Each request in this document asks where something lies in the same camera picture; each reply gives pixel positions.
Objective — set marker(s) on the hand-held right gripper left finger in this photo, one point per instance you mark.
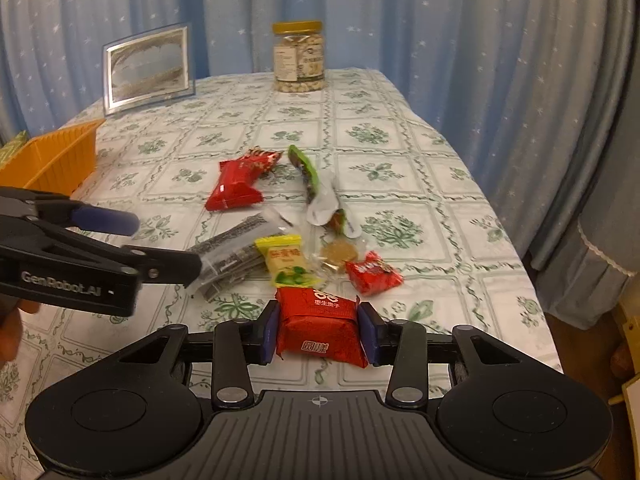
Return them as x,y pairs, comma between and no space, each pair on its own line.
270,332

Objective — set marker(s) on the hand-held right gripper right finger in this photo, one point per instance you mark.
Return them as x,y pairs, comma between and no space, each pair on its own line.
367,335

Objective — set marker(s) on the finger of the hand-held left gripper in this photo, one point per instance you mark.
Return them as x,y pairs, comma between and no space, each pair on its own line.
170,265
107,221

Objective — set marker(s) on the large red snack packet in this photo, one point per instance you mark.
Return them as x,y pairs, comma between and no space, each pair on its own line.
317,332

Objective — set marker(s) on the dark clear snack packet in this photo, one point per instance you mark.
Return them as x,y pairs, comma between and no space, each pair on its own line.
235,251

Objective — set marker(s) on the orange plastic basket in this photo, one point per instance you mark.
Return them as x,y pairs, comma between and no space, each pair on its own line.
50,160

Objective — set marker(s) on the red foil patterned candy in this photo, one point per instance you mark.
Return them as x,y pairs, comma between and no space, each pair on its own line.
266,160

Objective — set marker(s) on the green snack packet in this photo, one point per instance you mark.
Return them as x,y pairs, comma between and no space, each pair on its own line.
305,167

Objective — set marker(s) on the person's left hand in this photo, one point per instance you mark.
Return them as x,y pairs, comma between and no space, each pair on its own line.
10,332

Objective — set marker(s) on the small red snack packet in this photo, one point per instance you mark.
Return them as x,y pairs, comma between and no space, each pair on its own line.
372,275

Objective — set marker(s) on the yellow snack packet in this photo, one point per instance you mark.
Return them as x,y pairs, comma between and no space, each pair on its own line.
285,260

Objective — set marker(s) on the clear wrapped brown cookie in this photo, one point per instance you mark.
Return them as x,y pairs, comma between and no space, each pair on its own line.
336,252

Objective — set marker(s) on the medium red snack packet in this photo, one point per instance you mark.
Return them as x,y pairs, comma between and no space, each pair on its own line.
232,187

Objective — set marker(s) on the small green red packet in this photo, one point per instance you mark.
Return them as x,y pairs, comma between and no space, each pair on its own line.
340,220

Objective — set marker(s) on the white silver snack packet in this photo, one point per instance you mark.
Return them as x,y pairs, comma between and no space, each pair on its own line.
322,207

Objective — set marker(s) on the green floral tablecloth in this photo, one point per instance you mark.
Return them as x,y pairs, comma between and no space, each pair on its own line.
400,125

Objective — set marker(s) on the yellow lid nut jar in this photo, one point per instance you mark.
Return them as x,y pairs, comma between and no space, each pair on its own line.
298,60

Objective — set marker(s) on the grey cloth with lace trim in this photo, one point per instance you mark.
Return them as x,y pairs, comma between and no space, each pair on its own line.
610,290

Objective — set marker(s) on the yellow wooden furniture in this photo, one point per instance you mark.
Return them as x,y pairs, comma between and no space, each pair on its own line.
631,330

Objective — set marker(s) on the blue star curtain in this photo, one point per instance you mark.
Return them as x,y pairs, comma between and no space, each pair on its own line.
450,35

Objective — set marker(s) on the silver picture frame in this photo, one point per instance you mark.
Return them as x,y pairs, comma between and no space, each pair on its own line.
147,65

